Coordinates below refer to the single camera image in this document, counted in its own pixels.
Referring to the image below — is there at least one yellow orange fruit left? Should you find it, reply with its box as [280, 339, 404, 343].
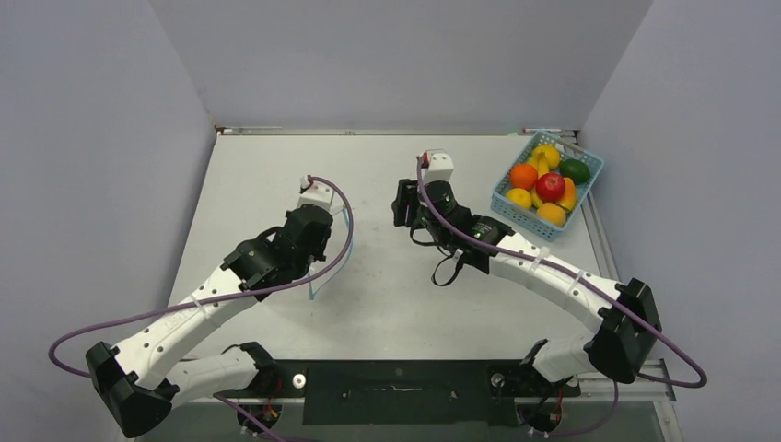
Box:
[505, 188, 533, 210]

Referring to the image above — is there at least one red apple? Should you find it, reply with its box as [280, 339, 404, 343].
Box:
[535, 172, 566, 203]

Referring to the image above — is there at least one marker pen on edge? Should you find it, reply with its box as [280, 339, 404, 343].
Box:
[522, 128, 565, 134]

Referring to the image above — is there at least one orange yellow mango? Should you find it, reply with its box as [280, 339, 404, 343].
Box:
[555, 177, 577, 214]

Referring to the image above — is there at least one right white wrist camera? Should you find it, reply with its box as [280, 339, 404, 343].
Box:
[421, 149, 454, 185]

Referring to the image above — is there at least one blue plastic basket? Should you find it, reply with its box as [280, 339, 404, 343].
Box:
[491, 132, 604, 241]

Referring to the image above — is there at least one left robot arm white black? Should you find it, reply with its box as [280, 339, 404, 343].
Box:
[86, 204, 333, 437]

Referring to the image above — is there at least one yellow orange fruit bottom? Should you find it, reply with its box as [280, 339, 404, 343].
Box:
[536, 203, 567, 227]

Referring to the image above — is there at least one clear zip top bag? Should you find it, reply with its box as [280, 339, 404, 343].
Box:
[306, 203, 355, 301]

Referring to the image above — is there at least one green avocado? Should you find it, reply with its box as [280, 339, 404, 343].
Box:
[558, 158, 591, 185]

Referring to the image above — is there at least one yellow banana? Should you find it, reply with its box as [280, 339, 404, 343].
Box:
[527, 153, 550, 209]

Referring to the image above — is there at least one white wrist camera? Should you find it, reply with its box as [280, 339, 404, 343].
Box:
[421, 149, 454, 185]
[297, 176, 334, 212]

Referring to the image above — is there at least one aluminium rail frame right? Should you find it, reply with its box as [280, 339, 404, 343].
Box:
[561, 131, 679, 404]

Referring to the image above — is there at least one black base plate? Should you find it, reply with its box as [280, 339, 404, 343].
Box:
[230, 359, 581, 426]

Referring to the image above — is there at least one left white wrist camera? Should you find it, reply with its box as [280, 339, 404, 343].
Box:
[297, 176, 334, 212]

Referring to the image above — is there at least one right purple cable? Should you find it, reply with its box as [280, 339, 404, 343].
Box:
[416, 155, 709, 390]

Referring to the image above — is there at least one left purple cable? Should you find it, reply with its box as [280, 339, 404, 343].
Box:
[48, 175, 356, 379]

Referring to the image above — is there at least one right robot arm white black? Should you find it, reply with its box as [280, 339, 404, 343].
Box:
[391, 179, 661, 394]

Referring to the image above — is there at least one purple cable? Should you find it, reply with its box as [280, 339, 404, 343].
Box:
[416, 155, 709, 390]
[48, 175, 356, 379]

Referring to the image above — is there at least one yellow lemon top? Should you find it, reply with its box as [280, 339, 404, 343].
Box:
[529, 145, 561, 169]

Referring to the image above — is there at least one yellow orange fruit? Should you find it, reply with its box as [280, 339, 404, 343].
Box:
[536, 203, 567, 227]
[505, 188, 533, 210]

